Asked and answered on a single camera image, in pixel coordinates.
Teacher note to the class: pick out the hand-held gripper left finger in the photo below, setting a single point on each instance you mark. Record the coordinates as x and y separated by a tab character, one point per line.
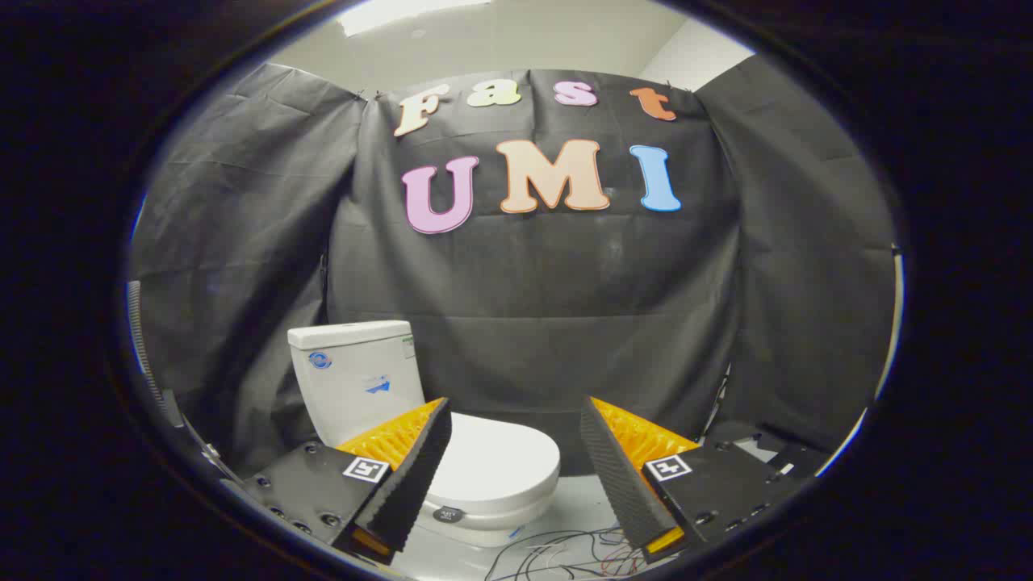
416	476

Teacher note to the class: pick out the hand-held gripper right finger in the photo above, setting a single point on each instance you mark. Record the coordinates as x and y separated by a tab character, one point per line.
617	476

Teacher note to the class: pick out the white toilet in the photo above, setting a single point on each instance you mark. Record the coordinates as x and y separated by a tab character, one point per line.
355	379

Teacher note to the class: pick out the white toilet lid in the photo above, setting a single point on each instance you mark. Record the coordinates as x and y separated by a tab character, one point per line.
500	460

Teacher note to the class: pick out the black backdrop cloth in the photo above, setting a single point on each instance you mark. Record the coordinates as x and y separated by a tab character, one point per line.
524	282

